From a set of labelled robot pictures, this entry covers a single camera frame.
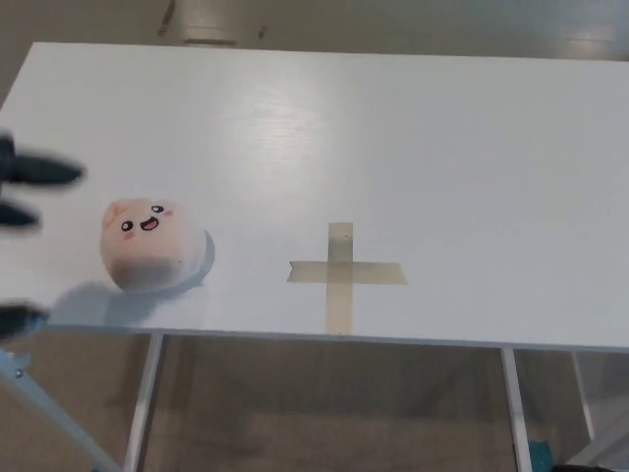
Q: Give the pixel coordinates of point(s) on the teal object on floor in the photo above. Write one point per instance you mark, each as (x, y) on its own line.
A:
(539, 457)

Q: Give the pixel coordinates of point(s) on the pink dumpling plush toy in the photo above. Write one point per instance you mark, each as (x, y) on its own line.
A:
(147, 246)

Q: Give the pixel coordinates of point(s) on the white table leg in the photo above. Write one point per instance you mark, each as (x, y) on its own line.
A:
(145, 403)
(584, 398)
(516, 413)

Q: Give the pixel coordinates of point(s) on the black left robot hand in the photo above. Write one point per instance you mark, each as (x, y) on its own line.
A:
(44, 172)

